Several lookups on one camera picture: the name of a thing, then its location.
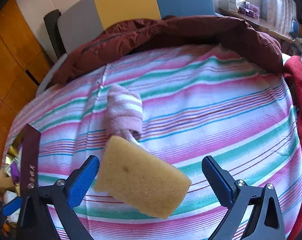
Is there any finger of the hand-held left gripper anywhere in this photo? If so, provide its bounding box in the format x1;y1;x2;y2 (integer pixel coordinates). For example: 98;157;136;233
2;197;24;217

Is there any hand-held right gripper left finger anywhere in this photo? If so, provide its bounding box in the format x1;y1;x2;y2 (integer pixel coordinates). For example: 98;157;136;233
16;155;100;240

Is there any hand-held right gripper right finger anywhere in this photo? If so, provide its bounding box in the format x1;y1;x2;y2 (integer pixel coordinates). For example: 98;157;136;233
201;156;286;240

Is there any maroon tin box gold inside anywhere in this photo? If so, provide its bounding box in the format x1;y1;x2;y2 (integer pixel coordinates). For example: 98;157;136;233
1;124;42;228

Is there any pink striped sock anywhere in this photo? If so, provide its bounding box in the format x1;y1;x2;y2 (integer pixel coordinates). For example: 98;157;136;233
106;84;151;153

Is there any striped blanket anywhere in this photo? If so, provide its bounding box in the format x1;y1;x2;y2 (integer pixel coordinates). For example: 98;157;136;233
2;44;302;240

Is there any grey plastic armrest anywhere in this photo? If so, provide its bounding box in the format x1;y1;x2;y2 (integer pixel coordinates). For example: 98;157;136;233
36;55;66;95

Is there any wooden wardrobe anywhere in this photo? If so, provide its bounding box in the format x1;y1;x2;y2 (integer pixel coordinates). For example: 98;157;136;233
0;0;54;175

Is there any maroon jacket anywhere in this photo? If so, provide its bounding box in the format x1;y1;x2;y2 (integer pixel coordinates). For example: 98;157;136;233
49;15;284;88

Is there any wooden shelf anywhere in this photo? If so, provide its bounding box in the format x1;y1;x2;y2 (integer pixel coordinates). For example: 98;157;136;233
218;7;295;42

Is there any purple box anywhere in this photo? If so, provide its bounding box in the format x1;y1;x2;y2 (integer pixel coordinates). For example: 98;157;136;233
238;4;261;18

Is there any blue round object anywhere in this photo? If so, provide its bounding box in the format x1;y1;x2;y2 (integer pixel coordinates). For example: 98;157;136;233
290;16;299;33

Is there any grey yellow blue headboard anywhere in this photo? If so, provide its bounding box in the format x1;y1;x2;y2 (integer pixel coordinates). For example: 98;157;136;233
57;0;216;55

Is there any pink patterned curtain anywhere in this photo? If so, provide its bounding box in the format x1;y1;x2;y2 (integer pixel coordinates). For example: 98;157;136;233
258;0;299;30

